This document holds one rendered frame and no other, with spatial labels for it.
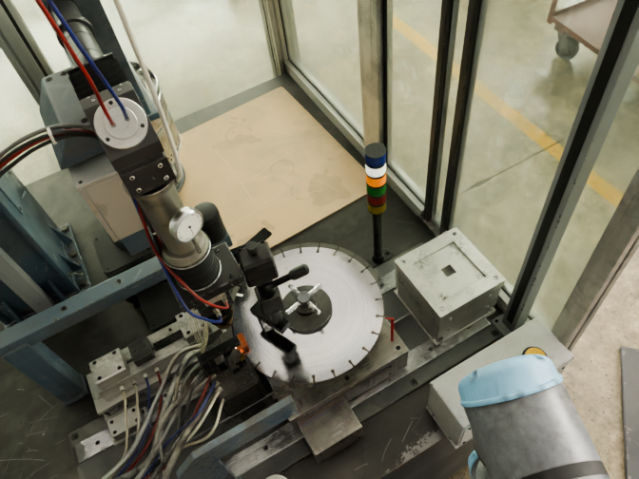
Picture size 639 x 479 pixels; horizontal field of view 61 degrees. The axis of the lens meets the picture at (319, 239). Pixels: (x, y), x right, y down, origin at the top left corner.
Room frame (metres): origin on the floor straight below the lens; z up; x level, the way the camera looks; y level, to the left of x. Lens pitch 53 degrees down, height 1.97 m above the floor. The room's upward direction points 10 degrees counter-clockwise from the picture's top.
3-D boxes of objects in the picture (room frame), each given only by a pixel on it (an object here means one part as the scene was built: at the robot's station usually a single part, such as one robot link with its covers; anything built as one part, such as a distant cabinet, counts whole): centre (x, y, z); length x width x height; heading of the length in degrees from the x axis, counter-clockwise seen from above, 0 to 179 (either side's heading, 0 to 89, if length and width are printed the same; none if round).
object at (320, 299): (0.58, 0.05, 0.96); 0.11 x 0.11 x 0.03
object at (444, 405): (0.40, -0.32, 0.82); 0.28 x 0.11 x 0.15; 111
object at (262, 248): (0.53, 0.11, 1.17); 0.06 x 0.05 x 0.20; 102
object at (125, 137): (0.65, 0.26, 1.45); 0.35 x 0.07 x 0.28; 21
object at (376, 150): (0.81, -0.15, 1.14); 0.05 x 0.04 x 0.03; 21
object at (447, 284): (0.65, -0.28, 0.82); 0.18 x 0.18 x 0.15; 21
